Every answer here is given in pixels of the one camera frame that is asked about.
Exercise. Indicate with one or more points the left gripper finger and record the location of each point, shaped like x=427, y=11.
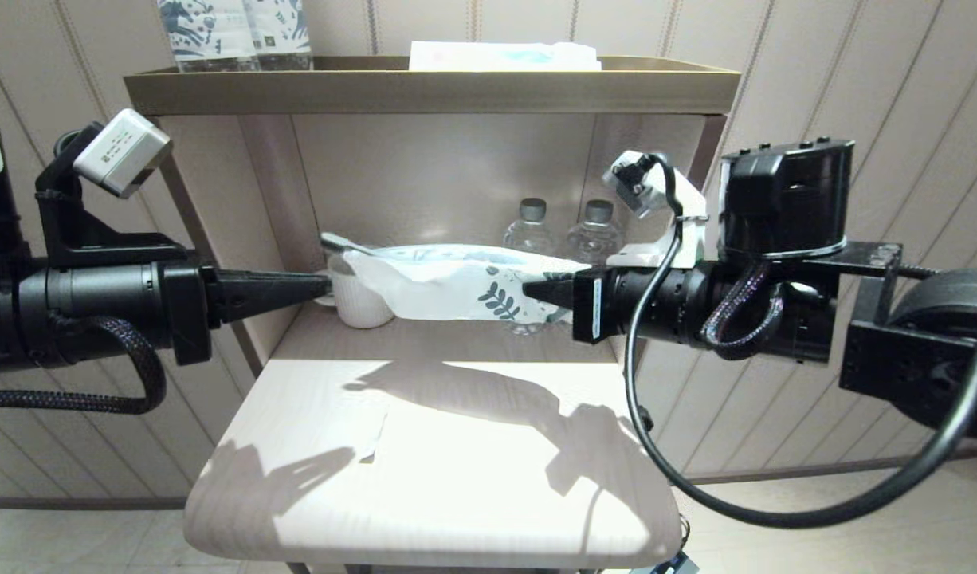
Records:
x=257, y=307
x=273, y=285

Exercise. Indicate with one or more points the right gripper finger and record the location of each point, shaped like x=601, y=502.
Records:
x=559, y=278
x=556, y=295

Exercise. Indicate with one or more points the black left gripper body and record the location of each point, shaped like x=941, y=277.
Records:
x=114, y=307

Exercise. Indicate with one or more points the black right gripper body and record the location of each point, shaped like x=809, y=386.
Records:
x=656, y=303

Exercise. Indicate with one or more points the grey toothbrush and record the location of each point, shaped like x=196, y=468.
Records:
x=341, y=241

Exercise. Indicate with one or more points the white leaf-print plastic bag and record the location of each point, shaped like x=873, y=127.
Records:
x=441, y=287

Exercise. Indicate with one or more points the small clear water bottle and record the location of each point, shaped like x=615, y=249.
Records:
x=592, y=231
x=528, y=227

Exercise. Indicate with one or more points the white ribbed mug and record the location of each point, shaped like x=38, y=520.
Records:
x=361, y=307

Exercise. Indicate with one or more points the small black knob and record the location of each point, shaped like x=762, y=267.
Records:
x=645, y=418

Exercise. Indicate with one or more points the beige wooden shelf cabinet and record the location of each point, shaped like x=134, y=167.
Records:
x=425, y=183

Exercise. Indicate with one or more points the white blue flat packet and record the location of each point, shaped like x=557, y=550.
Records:
x=496, y=57

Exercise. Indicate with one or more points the large blue-print water bottle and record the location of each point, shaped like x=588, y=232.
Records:
x=285, y=32

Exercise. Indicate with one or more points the blue patterned packages on top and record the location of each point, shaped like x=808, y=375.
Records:
x=209, y=36

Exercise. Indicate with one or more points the black blue connector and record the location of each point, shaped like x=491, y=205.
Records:
x=668, y=564

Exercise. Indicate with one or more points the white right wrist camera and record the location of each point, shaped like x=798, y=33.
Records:
x=648, y=191

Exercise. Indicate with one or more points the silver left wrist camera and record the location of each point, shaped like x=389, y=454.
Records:
x=122, y=151

